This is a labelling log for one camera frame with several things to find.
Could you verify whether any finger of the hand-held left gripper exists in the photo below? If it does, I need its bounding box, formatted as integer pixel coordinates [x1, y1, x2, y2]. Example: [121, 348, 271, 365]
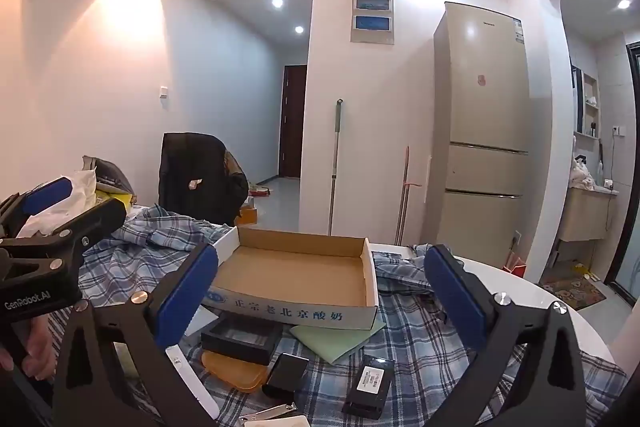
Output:
[0, 177, 73, 240]
[20, 198, 127, 253]

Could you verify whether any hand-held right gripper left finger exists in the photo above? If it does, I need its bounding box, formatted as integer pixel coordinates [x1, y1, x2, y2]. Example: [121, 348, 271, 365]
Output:
[50, 243, 221, 427]

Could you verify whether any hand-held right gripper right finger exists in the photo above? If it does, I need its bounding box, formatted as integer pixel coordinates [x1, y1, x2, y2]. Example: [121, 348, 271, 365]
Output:
[424, 244, 588, 427]

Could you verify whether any black square window box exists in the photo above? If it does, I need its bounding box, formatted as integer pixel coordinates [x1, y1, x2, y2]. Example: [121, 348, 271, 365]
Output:
[201, 313, 284, 366]

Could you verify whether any white rectangular device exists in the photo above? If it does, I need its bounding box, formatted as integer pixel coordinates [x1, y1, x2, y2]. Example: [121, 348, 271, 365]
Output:
[165, 344, 219, 420]

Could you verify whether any orange pad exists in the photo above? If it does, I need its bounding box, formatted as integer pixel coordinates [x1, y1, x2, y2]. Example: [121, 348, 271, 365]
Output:
[200, 349, 271, 393]

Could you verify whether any white cardboard box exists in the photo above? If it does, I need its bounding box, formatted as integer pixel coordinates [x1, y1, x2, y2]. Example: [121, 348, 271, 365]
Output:
[201, 226, 379, 332]

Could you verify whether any black battery pack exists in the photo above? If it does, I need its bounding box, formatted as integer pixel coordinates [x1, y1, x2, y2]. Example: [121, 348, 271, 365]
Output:
[342, 353, 393, 420]

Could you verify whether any glossy black rectangular case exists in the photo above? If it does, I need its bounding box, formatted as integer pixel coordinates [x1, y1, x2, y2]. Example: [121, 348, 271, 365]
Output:
[261, 352, 311, 400]

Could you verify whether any green card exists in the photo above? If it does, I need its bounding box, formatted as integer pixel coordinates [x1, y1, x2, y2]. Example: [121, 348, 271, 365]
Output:
[290, 314, 387, 365]

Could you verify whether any person's left hand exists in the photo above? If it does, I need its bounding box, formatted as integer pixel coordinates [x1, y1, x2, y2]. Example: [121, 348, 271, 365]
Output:
[0, 311, 52, 382]

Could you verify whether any white plastic bag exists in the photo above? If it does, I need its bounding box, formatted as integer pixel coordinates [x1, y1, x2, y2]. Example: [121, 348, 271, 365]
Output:
[15, 169, 98, 238]

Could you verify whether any grey bag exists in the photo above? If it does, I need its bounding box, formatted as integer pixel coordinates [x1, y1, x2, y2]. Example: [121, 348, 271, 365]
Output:
[81, 155, 135, 195]

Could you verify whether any striped cloth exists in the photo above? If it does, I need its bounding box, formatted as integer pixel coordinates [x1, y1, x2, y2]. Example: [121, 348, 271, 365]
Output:
[47, 302, 96, 358]

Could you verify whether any blue plaid cloth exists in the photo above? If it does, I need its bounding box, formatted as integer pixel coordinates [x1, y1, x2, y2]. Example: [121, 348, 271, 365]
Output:
[50, 204, 628, 427]

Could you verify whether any chair with dark jacket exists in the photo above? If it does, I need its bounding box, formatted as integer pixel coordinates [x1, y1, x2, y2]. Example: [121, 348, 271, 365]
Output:
[158, 132, 249, 226]

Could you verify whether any patterned floor mat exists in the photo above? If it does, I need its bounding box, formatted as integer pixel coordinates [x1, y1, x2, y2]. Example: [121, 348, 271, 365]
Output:
[542, 274, 608, 312]

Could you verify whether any beige vanity cabinet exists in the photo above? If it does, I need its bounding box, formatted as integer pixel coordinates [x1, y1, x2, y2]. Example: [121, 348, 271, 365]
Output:
[559, 187, 620, 243]

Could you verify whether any pile of clothes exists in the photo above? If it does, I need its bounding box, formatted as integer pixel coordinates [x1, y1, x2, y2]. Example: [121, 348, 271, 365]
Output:
[570, 157, 597, 192]

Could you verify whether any beige refrigerator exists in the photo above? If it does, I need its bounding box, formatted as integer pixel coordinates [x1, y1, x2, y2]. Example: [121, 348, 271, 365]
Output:
[424, 1, 531, 267]

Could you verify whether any dark red door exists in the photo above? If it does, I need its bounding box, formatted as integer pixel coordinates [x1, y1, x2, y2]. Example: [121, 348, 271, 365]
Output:
[278, 64, 307, 180]

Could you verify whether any black framed glass door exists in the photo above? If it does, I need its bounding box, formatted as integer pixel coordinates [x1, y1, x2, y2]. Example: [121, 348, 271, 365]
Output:
[605, 42, 640, 303]

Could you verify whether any mop with metal handle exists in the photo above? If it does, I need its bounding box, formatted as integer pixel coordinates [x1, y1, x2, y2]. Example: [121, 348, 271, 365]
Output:
[327, 98, 344, 238]

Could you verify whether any wall niche shelf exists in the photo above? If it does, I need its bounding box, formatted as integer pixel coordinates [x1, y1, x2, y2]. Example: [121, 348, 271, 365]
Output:
[582, 72, 601, 138]

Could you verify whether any wall electrical panel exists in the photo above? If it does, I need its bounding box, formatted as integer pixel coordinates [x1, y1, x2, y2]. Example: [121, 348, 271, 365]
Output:
[350, 0, 396, 46]

